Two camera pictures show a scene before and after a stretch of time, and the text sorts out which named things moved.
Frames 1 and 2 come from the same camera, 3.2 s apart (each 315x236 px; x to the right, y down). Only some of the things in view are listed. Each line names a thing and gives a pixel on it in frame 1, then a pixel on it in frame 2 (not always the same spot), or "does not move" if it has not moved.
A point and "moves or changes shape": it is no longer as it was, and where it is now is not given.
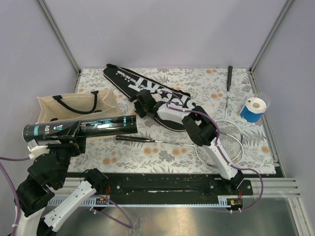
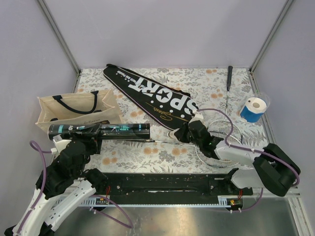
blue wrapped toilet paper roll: x=254 y=109 does not move
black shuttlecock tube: x=118 y=125 moves or changes shape
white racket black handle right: x=230 y=140 does not move
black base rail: x=173 y=187 does not move
